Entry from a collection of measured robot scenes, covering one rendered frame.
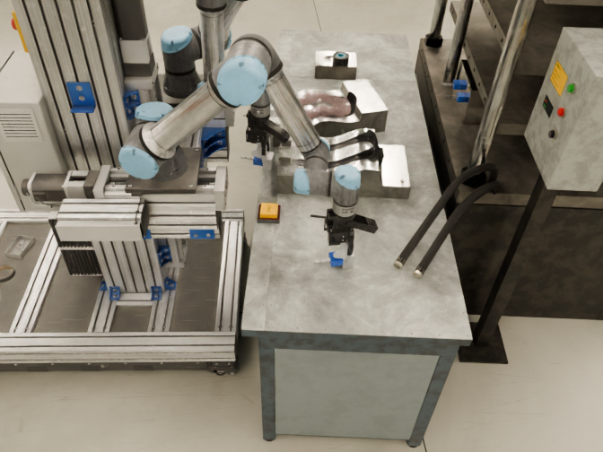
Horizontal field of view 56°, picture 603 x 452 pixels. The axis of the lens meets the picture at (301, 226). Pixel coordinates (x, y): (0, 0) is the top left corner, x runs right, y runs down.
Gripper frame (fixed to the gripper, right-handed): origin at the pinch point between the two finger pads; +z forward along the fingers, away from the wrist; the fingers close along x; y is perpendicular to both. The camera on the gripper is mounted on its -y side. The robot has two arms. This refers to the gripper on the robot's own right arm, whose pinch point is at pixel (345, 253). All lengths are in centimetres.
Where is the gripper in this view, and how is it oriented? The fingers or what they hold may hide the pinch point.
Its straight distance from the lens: 188.1
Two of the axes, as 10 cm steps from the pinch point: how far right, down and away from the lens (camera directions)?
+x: 2.0, 6.9, -6.9
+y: -9.8, 1.2, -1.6
